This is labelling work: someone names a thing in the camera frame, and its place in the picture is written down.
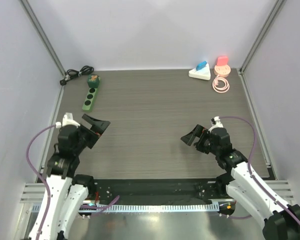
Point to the blue plug adapter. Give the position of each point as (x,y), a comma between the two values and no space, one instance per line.
(201,65)

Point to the white triangular socket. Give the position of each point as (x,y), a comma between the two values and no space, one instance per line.
(203,74)

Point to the green power strip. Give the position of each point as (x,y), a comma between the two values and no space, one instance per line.
(90,99)

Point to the dark green cube plug adapter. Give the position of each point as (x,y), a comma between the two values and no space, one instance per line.
(93,81)

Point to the pink plug adapter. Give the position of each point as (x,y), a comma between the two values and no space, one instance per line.
(222,60)

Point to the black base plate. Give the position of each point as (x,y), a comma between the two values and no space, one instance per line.
(157,192)

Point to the aluminium front rail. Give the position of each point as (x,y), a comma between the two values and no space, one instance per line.
(35,191)

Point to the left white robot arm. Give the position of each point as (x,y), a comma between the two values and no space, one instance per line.
(65,190)

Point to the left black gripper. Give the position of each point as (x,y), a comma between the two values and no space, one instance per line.
(98,127)

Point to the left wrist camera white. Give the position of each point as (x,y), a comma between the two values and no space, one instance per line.
(67,120)

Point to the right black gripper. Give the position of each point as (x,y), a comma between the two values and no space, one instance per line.
(201,137)

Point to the pink round socket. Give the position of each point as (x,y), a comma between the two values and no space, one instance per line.
(222,70)

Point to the slotted cable duct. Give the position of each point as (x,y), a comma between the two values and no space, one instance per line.
(88,208)

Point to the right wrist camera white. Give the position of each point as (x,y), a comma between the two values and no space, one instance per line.
(216,122)

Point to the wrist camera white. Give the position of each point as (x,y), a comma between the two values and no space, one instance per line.
(67,120)
(216,122)

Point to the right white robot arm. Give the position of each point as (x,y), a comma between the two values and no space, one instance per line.
(278,219)

